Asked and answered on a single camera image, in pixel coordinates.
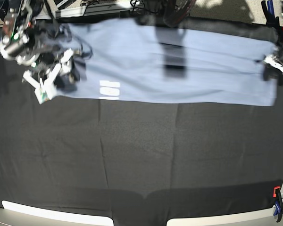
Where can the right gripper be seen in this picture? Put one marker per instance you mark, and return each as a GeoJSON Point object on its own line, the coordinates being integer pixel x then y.
{"type": "Point", "coordinates": [66, 69]}

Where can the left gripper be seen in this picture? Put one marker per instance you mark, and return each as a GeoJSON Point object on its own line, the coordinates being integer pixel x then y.
{"type": "Point", "coordinates": [270, 70]}

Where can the blue-grey t-shirt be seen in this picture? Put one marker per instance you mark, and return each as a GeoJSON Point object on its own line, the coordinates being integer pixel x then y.
{"type": "Point", "coordinates": [202, 61]}

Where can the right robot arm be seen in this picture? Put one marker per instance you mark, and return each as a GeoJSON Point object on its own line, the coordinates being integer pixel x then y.
{"type": "Point", "coordinates": [32, 37]}

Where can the blue clamp far right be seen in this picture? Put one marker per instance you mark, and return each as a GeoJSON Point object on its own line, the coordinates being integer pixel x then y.
{"type": "Point", "coordinates": [269, 13]}

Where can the black table cloth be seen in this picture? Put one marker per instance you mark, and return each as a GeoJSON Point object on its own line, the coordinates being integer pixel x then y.
{"type": "Point", "coordinates": [138, 163]}

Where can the orange blue clamp near right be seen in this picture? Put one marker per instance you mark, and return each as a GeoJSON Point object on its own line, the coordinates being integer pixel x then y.
{"type": "Point", "coordinates": [278, 204]}

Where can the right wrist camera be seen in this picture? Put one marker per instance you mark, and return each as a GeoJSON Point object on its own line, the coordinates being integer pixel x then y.
{"type": "Point", "coordinates": [45, 92]}

